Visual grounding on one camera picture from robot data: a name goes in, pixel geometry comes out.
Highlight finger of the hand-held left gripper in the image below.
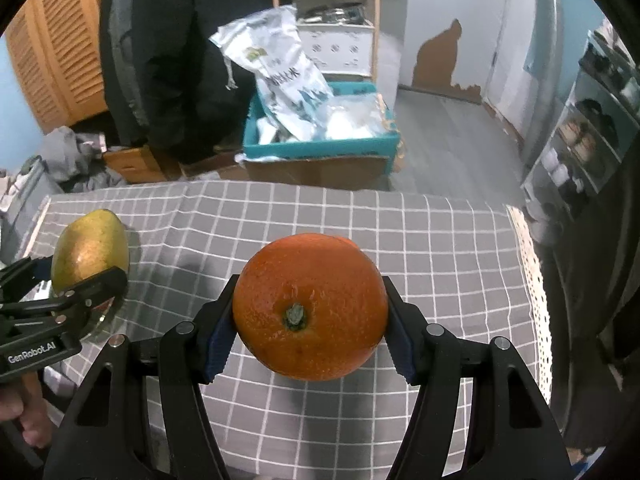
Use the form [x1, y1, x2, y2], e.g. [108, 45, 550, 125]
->
[47, 266, 128, 332]
[0, 256, 55, 302]

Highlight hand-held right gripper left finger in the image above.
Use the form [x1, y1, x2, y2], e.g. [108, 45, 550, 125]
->
[42, 274, 241, 480]

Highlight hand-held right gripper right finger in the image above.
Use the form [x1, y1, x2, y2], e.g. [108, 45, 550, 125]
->
[382, 275, 573, 480]

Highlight green glass bowl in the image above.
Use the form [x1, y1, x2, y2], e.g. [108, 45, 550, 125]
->
[80, 285, 126, 344]

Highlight large orange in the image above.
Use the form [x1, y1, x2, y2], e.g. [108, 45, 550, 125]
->
[232, 232, 390, 382]

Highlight person's left hand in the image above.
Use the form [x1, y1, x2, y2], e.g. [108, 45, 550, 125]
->
[0, 375, 54, 449]

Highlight grey laundry bin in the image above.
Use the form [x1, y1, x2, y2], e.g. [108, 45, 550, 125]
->
[0, 157, 51, 256]

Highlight grey checkered tablecloth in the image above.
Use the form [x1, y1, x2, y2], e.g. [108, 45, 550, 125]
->
[20, 180, 553, 480]

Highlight wooden drawer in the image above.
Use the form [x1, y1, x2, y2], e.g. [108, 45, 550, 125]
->
[102, 144, 168, 185]

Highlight grey clothes pile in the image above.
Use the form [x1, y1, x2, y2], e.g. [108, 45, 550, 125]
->
[37, 126, 128, 193]

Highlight large cardboard box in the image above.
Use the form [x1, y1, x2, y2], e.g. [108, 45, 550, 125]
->
[245, 152, 401, 191]

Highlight dark cloth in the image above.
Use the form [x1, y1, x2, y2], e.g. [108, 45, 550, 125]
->
[542, 160, 640, 461]

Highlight teal plastic basket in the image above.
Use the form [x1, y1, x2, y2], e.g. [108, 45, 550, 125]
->
[242, 81, 402, 161]

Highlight wooden louvered wardrobe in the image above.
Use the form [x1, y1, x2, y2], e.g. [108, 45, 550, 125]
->
[2, 0, 111, 133]

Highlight grey jacket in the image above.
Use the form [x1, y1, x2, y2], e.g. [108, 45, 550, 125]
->
[107, 0, 151, 128]

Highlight clear plastic bag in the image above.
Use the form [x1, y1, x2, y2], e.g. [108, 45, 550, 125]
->
[315, 95, 396, 141]

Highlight grey shoe rack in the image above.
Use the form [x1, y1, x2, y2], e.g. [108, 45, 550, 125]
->
[520, 30, 640, 241]

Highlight shoe rack with shoes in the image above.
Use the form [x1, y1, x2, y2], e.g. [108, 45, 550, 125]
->
[525, 35, 640, 241]

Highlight white printed rice bag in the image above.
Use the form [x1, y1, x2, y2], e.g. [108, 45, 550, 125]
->
[209, 5, 335, 141]

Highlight white perforated plastic basket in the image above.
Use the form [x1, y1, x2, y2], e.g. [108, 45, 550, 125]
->
[300, 22, 376, 81]

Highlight steel pot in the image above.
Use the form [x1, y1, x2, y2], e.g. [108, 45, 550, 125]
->
[300, 5, 366, 26]

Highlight white door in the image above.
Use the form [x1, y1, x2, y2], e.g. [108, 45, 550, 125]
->
[400, 0, 516, 106]

